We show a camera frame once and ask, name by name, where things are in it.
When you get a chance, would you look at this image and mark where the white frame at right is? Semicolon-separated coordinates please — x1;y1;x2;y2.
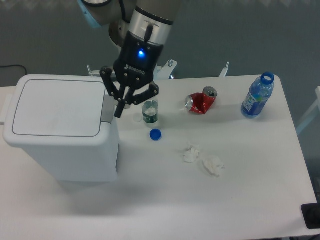
295;86;320;136

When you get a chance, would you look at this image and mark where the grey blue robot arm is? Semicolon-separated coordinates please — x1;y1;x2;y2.
78;0;182;118

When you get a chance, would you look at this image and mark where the crumpled white tissue left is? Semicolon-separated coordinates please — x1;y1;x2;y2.
183;142;200;164

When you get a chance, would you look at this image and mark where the white bottle cap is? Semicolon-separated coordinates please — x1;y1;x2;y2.
133;113;142;122

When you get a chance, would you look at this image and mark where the clear green-label plastic bottle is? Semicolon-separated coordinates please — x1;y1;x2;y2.
142;99;158;124

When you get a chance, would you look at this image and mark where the crumpled white tissue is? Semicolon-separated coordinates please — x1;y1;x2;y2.
183;142;200;164
202;155;225;178

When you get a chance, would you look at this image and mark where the crushed red soda can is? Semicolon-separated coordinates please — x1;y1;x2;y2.
184;86;218;115

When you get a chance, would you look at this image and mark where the black device at edge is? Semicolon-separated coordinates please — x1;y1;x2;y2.
301;203;320;230

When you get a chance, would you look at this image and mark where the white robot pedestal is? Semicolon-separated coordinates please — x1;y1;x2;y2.
86;59;178;80

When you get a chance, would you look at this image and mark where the blue bottle cap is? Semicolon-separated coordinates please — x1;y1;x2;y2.
149;128;162;141

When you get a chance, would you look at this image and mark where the white push-top trash can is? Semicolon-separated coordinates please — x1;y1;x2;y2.
3;74;120;183

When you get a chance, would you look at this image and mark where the black floor cable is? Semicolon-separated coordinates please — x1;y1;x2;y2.
0;64;28;75

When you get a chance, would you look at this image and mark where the blue plastic drink bottle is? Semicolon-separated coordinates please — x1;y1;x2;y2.
241;71;275;119

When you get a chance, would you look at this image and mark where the crumpled white tissue right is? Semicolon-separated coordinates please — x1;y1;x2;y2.
202;155;225;178

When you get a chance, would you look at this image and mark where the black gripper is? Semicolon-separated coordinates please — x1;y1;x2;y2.
99;31;164;118

